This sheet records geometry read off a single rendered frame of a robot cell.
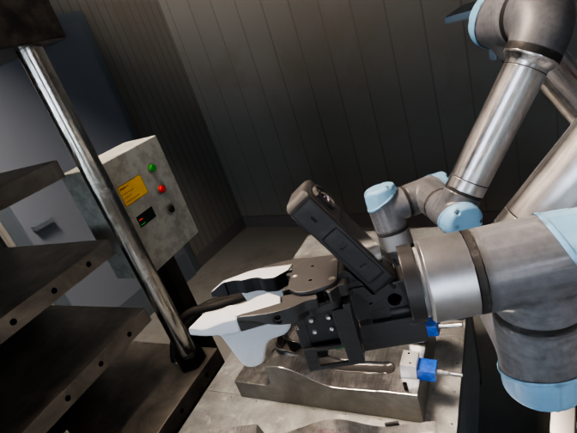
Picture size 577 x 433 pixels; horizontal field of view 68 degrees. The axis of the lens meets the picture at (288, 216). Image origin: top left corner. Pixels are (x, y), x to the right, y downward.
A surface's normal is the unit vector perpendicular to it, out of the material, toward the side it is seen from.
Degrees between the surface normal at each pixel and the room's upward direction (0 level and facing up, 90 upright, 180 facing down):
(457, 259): 36
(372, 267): 84
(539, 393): 93
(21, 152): 90
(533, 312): 90
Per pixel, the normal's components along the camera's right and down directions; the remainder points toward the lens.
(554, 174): -0.86, -0.19
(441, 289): -0.18, 0.15
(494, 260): -0.27, -0.28
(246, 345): 0.08, 0.26
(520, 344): -0.70, 0.47
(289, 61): -0.50, 0.49
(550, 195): -0.70, 0.02
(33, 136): 0.82, -0.01
